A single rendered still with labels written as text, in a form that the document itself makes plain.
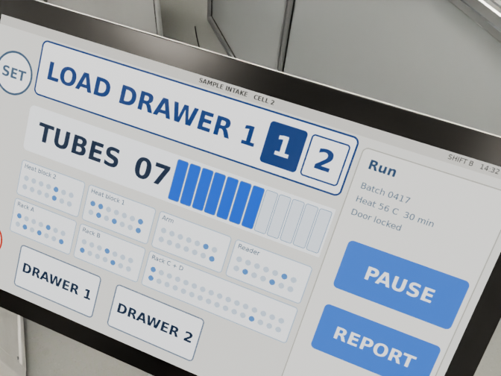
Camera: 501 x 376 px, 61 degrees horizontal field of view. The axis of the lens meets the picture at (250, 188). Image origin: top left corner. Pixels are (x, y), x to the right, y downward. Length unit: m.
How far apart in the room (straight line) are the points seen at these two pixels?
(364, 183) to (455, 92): 0.72
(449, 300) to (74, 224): 0.34
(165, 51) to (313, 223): 0.19
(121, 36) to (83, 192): 0.15
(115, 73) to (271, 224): 0.19
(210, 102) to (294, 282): 0.17
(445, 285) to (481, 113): 0.67
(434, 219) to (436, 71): 0.75
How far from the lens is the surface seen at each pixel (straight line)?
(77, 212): 0.44
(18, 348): 1.48
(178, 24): 2.77
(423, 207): 0.36
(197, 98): 0.37
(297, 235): 0.36
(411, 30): 1.14
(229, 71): 0.37
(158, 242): 0.40
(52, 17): 0.45
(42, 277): 0.48
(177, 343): 0.43
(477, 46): 1.00
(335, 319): 0.39
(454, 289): 0.38
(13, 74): 0.47
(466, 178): 0.36
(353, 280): 0.37
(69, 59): 0.43
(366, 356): 0.40
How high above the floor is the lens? 1.41
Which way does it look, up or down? 51 degrees down
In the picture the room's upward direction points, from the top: 7 degrees clockwise
